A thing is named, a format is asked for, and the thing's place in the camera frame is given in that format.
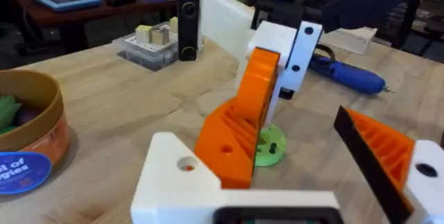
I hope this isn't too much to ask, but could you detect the clear box with wooden blocks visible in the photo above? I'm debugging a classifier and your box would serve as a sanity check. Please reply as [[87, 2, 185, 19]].
[[115, 16, 204, 73]]

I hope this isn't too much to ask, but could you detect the brown tub with toys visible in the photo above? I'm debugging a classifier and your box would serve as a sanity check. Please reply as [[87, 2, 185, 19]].
[[0, 69, 72, 196]]

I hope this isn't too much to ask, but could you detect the green disc with holes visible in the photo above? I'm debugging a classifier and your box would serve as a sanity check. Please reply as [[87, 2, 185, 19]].
[[254, 123, 287, 168]]

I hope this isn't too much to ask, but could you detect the blue electric screwdriver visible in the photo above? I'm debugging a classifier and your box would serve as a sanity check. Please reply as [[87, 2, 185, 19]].
[[307, 53, 395, 96]]

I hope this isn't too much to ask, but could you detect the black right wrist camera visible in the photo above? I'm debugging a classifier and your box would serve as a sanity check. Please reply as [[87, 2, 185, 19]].
[[176, 0, 201, 62]]

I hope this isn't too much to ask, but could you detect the white orange left gripper right finger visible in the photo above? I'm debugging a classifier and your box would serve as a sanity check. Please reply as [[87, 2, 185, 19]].
[[333, 105, 444, 224]]

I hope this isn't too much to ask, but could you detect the brown wooden side table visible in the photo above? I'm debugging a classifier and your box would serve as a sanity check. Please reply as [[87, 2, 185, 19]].
[[0, 0, 178, 28]]

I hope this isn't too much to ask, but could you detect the bare white left gripper left finger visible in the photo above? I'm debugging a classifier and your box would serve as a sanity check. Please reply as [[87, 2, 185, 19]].
[[130, 132, 223, 224]]

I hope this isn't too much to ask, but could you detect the flat white box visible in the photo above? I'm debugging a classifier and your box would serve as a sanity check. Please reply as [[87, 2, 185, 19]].
[[318, 26, 378, 55]]

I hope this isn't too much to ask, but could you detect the black chair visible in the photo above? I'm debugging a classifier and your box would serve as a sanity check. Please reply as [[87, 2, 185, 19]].
[[249, 0, 431, 33]]

